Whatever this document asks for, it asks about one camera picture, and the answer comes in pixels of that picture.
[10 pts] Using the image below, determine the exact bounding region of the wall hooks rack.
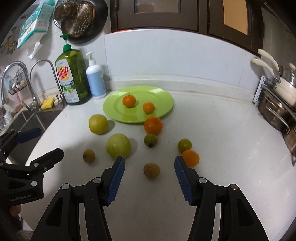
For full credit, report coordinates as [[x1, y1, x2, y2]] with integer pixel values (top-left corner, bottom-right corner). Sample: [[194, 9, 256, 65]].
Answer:
[[1, 27, 18, 56]]

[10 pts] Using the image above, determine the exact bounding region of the small orange mandarin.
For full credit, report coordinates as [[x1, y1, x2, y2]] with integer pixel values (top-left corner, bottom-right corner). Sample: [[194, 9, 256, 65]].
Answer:
[[142, 101, 155, 114]]

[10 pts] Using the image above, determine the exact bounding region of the black frying pan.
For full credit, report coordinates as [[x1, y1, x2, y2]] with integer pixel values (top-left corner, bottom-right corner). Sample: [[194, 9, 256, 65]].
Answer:
[[68, 1, 108, 44]]

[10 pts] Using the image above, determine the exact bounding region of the small yellow-green lime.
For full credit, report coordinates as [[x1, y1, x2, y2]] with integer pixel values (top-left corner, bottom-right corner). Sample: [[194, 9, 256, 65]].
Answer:
[[178, 138, 192, 153]]

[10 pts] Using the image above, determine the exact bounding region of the small brown fruit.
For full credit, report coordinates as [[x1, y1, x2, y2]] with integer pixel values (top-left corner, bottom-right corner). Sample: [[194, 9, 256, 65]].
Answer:
[[83, 149, 95, 163]]

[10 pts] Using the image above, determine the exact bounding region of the green plate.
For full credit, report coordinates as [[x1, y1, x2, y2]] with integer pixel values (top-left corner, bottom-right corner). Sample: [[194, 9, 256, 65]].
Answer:
[[103, 85, 174, 123]]

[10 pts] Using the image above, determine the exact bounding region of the orange with stem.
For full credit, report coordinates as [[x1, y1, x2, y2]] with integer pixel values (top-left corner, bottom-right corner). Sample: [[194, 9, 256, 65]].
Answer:
[[122, 93, 137, 108]]

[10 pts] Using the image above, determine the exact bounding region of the white blue pump bottle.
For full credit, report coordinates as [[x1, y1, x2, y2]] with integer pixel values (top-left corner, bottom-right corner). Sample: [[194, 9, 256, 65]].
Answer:
[[86, 52, 106, 99]]

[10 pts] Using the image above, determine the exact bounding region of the stainless steel pot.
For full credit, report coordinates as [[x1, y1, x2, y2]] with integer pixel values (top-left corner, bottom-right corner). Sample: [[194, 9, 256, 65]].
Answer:
[[258, 89, 295, 158]]

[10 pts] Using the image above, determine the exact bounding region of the wire sink basket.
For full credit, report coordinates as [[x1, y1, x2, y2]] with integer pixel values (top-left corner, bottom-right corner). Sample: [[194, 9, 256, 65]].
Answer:
[[9, 69, 28, 95]]

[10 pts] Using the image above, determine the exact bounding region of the pale green apple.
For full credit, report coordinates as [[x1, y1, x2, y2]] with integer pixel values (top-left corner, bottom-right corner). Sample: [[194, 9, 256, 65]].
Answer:
[[106, 133, 132, 160]]

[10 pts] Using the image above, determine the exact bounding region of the large orange fruit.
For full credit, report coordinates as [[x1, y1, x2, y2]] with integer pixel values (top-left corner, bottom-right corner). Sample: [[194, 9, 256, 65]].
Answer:
[[144, 116, 163, 136]]

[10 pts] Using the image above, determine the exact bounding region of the green dish soap bottle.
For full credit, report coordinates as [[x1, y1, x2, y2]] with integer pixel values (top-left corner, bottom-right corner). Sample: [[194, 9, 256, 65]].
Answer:
[[55, 34, 91, 105]]

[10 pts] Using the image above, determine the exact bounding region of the green fruit dark stem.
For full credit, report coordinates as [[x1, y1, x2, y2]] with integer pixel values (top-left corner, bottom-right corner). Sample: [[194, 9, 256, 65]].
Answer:
[[144, 133, 158, 148]]

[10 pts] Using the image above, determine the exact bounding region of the small brass pot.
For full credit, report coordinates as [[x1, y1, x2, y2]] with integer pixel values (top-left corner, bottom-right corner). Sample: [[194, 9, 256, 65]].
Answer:
[[54, 1, 77, 21]]

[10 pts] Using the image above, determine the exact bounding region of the person's hand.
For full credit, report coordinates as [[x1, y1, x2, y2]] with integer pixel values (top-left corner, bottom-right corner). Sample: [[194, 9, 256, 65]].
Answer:
[[10, 205, 21, 217]]

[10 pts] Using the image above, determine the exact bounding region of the small brown-yellow fruit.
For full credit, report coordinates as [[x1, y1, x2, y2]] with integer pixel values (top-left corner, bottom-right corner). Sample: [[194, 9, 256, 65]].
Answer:
[[144, 163, 161, 180]]

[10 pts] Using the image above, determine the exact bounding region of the large yellow-green citrus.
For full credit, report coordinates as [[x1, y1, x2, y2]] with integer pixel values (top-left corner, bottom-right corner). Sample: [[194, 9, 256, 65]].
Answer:
[[88, 114, 109, 135]]

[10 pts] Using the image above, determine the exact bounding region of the metal colander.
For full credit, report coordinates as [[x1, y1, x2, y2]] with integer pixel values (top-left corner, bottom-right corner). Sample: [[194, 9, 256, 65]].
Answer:
[[61, 1, 95, 38]]

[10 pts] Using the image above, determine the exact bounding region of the yellow sponge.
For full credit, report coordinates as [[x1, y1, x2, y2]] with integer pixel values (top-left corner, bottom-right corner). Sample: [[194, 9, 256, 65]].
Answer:
[[41, 97, 55, 110]]

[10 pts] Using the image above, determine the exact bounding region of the chrome kitchen faucet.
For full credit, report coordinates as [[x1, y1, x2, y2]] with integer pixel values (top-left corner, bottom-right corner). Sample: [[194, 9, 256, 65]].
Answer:
[[1, 61, 41, 111]]

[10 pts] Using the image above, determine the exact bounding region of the teal white paper package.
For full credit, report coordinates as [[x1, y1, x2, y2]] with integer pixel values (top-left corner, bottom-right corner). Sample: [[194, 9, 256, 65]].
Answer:
[[17, 0, 55, 49]]

